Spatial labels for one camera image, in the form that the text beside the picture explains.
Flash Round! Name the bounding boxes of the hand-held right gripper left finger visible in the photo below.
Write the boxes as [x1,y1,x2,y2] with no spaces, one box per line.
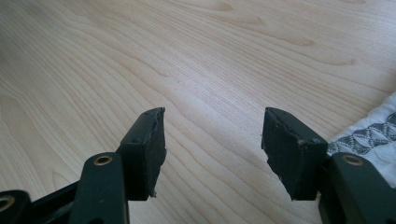
[116,106,167,202]

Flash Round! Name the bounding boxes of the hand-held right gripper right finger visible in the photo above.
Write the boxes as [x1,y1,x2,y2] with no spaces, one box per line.
[261,106,330,202]

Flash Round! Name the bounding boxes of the white grey patterned cloth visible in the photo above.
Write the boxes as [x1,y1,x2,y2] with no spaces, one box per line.
[326,92,396,189]

